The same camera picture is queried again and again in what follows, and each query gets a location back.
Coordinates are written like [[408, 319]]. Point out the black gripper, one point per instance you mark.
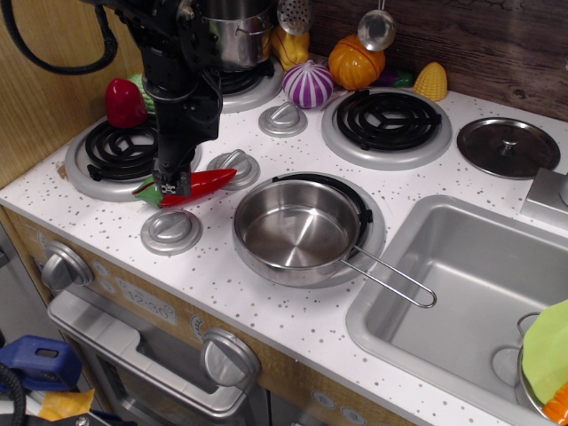
[[181, 127]]

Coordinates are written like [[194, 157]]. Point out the red chili pepper toy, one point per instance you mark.
[[203, 183]]

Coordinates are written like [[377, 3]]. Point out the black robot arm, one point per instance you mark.
[[178, 54]]

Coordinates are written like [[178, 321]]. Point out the red bell pepper toy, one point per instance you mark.
[[125, 106]]

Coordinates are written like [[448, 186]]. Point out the steel frying pan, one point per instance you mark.
[[297, 231]]

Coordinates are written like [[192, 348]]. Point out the steel stock pot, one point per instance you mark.
[[242, 29]]

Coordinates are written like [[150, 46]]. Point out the steel pot lid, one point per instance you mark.
[[508, 148]]

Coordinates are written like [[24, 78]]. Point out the grey top knob front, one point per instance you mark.
[[171, 232]]

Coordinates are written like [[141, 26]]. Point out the front left stove burner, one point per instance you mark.
[[109, 163]]

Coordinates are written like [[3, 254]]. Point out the grey top knob middle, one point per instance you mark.
[[246, 166]]

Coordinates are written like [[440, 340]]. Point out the green vegetable toy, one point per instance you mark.
[[149, 102]]

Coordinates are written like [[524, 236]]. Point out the back left stove burner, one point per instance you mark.
[[246, 90]]

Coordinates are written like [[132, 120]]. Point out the grey top knob back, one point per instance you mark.
[[284, 121]]

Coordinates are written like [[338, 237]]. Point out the grey oven knob left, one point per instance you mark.
[[64, 268]]

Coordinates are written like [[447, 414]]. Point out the grey oven knob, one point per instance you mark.
[[64, 268], [226, 360]]

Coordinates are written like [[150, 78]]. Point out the purple striped onion toy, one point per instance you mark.
[[308, 85]]

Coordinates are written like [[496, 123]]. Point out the yellow squash toy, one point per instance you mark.
[[289, 50]]

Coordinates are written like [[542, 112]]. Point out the grey oven knob right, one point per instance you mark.
[[226, 360]]

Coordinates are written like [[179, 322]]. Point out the hanging steel skimmer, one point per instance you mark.
[[295, 16]]

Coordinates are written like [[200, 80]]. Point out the orange pumpkin toy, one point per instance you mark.
[[353, 66]]

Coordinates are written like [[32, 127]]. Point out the blue clamp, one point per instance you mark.
[[43, 364]]

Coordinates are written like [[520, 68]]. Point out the back right stove burner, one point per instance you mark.
[[386, 129]]

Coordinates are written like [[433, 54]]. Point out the purple eggplant toy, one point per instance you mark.
[[394, 78]]

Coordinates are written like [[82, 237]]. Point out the hanging steel ladle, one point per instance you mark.
[[377, 29]]

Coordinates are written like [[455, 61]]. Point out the yellow corn toy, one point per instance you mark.
[[432, 82]]

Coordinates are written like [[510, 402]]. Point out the grey sink basin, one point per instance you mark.
[[445, 301]]

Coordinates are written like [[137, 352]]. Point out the grey faucet base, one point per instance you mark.
[[546, 200]]

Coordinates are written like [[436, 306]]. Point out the green plastic plate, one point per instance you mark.
[[544, 361]]

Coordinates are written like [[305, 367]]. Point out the steel bowl in sink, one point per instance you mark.
[[527, 388]]

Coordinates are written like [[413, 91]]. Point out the orange carrot toy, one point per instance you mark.
[[556, 409]]

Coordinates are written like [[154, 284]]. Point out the grey oven door handle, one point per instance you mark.
[[152, 378]]

